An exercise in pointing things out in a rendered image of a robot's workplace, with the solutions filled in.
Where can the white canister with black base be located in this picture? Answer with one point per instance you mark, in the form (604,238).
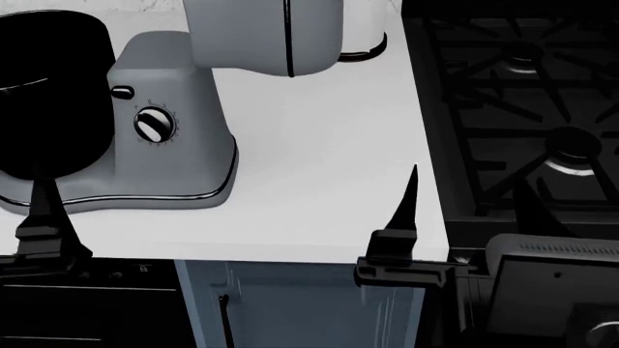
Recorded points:
(360,25)

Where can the grey stand mixer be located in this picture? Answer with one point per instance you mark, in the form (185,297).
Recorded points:
(169,166)

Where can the black dishwasher front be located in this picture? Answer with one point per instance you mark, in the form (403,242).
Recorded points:
(87,311)

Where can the blue-grey cabinet door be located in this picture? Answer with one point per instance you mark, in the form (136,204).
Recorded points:
(300,308)

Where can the black mixing bowl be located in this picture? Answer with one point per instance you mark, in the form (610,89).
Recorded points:
(53,108)

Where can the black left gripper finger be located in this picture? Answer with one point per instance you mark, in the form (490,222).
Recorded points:
(46,224)

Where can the black silver speed dial knob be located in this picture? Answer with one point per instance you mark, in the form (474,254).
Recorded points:
(154,125)

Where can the grey stand mixer head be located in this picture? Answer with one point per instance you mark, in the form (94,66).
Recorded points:
(242,32)

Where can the black cast iron stove grate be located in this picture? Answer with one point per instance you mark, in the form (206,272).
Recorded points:
(488,119)

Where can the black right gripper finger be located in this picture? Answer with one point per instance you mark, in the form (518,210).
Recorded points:
(534,217)
(401,239)

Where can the black oval mixer button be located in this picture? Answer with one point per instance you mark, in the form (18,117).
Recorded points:
(122,92)

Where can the round black stove burner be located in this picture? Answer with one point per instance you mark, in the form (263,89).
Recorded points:
(524,54)
(573,148)

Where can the black gas stove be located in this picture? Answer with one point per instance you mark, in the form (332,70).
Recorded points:
(435,145)

